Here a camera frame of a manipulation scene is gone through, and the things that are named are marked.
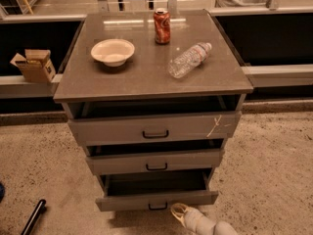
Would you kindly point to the grey bottom drawer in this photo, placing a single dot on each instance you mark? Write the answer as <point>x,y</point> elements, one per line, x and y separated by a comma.
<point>156,191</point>

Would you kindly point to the open cardboard box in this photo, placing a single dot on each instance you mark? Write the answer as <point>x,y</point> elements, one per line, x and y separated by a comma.
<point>35,66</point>

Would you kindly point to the white bowl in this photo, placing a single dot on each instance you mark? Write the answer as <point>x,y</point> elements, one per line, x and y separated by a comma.
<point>113,52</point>

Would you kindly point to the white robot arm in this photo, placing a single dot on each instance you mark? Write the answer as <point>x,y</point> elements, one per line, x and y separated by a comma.
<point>222,228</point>

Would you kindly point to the clear plastic water bottle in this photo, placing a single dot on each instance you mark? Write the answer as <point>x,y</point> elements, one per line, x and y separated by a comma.
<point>189,60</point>

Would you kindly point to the blue object at edge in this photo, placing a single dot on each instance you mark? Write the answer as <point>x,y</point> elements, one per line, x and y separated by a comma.
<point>2,192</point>

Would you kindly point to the black cylindrical pole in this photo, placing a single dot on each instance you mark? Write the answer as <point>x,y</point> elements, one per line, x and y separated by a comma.
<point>38,210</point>

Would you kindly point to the grey top drawer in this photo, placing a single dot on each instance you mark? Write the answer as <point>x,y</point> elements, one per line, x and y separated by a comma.
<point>161,128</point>

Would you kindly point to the grey middle drawer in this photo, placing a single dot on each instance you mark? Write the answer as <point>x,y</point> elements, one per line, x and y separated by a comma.
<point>153,162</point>

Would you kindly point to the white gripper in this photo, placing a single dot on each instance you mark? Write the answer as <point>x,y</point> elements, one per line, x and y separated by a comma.
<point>198,219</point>

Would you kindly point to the red soda can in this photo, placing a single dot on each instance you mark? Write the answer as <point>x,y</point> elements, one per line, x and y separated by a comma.
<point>162,25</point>

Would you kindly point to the grey drawer cabinet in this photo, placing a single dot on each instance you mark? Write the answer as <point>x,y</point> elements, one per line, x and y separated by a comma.
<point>142,86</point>

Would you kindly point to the grey drawer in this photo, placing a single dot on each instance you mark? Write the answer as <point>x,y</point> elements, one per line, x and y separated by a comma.
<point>153,162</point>
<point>161,128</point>
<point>156,191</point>

